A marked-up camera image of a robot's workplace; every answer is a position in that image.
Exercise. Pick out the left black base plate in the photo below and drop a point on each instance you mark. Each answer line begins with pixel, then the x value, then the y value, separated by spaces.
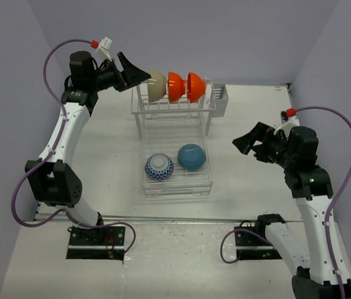
pixel 96 244

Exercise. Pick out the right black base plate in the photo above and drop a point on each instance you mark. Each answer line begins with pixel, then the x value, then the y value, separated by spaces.
pixel 249 247

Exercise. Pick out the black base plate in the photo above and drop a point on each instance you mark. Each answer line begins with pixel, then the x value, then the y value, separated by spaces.
pixel 96 244
pixel 249 247

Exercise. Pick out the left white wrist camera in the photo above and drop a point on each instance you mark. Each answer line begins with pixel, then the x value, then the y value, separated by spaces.
pixel 103 49

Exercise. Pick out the orange bowl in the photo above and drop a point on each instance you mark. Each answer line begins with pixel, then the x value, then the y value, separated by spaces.
pixel 195 87
pixel 176 86

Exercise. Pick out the teal bowl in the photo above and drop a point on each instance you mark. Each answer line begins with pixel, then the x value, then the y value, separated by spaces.
pixel 191 157

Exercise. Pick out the white wire dish rack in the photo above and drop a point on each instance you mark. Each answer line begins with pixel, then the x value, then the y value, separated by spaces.
pixel 164 127

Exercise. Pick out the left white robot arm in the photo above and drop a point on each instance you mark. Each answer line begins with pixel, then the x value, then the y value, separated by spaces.
pixel 51 176

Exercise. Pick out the beige ceramic bowl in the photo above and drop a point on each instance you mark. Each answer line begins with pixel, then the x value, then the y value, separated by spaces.
pixel 156 86

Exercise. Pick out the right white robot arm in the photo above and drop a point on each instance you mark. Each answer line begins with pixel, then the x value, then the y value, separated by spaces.
pixel 320 272

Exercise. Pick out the grey cutlery holder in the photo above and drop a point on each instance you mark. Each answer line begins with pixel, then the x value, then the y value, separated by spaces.
pixel 221 99

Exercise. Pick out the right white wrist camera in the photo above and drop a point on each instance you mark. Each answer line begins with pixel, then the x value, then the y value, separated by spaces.
pixel 288 121

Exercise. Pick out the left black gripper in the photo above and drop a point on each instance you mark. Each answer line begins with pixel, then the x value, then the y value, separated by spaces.
pixel 130 75

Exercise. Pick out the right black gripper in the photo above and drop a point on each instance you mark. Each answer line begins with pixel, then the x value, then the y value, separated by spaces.
pixel 246 142

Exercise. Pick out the blue patterned bowl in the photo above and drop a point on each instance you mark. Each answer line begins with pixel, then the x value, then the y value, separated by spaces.
pixel 159 167

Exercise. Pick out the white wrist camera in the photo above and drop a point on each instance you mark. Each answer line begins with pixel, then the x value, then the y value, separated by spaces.
pixel 288 121
pixel 103 49

